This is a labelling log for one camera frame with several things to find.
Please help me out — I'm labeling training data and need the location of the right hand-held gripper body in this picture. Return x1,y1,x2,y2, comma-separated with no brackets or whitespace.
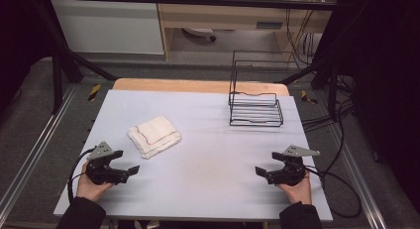
265,144,321,186

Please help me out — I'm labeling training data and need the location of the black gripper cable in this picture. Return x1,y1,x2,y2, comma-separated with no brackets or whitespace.
304,165,363,220
66,147,96,204

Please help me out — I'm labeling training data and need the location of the black curtain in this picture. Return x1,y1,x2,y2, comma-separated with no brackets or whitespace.
313,0,420,207
0,0,55,111

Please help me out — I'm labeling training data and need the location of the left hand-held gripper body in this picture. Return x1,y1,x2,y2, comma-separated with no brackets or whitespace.
85,141,131,186

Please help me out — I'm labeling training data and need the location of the white towel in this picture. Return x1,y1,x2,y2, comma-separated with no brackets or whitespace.
127,115,182,161

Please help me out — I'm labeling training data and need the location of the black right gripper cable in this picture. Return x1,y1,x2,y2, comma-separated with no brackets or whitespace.
304,165,363,220

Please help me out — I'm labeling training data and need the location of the wooden desk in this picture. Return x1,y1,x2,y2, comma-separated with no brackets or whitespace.
154,0,341,60

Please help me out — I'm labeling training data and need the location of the yellow black floor tape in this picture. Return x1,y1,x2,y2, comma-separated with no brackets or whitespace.
300,89,319,105
87,83,102,102

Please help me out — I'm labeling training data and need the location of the chair base with caster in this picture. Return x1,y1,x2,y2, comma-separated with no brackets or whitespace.
181,27,218,43

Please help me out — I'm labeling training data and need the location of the white cabinet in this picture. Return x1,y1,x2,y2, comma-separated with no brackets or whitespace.
50,0,165,56

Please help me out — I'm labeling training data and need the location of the black floor cable bundle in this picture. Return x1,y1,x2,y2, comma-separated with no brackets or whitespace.
301,74,357,134

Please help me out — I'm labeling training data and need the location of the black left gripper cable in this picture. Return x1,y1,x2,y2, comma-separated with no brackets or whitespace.
66,147,96,204

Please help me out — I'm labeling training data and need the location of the aluminium rail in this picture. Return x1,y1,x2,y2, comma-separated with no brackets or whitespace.
0,84,79,217
329,122,388,229

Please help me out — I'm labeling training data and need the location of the black metal frame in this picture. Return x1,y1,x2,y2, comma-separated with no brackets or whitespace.
34,0,353,121

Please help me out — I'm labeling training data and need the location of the person's left hand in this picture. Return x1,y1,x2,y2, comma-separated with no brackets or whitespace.
75,162,114,203

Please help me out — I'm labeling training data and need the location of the black wire rack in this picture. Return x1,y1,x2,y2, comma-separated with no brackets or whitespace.
228,50,300,128

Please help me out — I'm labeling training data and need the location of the person's right hand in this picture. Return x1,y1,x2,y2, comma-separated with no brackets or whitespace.
276,171,313,205

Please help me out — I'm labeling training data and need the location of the hanging cable bundle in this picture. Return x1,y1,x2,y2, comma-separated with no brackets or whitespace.
284,7,319,66

